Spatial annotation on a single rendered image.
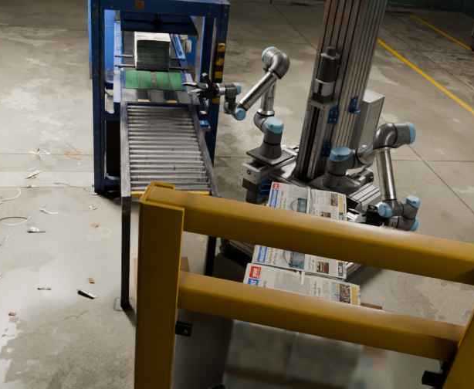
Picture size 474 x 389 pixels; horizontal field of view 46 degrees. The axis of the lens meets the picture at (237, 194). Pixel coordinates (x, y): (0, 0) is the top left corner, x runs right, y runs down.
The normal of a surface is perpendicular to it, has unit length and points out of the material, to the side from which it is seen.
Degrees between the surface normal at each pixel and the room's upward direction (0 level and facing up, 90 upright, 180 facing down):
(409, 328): 0
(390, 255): 90
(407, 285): 0
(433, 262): 90
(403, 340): 90
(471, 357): 90
